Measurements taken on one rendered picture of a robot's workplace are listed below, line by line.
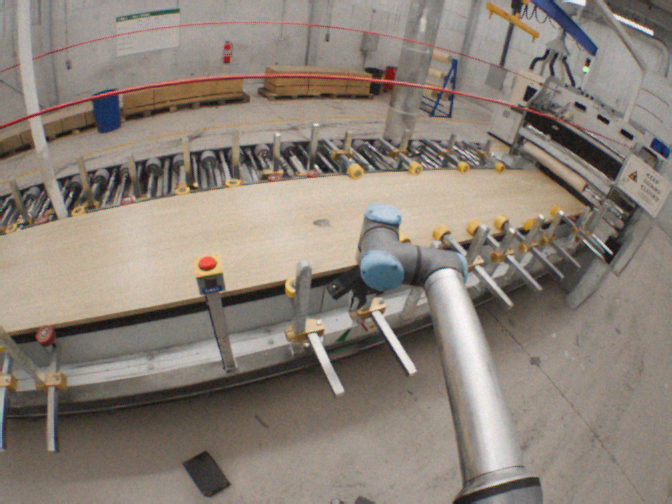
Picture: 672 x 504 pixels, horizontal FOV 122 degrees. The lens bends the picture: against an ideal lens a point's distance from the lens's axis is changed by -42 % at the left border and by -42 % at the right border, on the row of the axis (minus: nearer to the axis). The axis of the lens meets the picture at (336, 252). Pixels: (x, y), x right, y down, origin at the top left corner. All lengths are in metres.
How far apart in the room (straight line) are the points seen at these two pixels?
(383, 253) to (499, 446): 0.42
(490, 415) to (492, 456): 0.06
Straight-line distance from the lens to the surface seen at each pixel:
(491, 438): 0.44
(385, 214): 0.74
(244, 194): 1.66
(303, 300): 0.97
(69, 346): 1.46
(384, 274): 0.65
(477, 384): 0.47
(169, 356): 1.38
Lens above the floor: 1.76
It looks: 41 degrees down
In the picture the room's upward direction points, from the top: 10 degrees clockwise
